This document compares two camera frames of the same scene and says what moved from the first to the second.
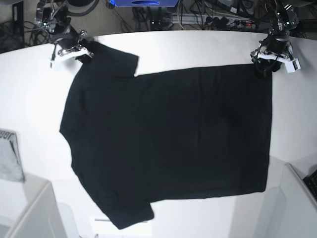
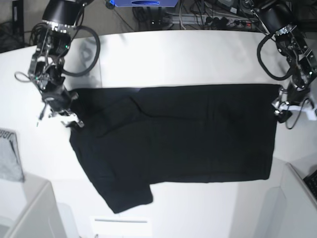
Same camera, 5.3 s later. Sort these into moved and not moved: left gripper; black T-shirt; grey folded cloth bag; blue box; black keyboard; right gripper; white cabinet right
Moved: left gripper; black T-shirt; right gripper
Not moved: grey folded cloth bag; white cabinet right; blue box; black keyboard
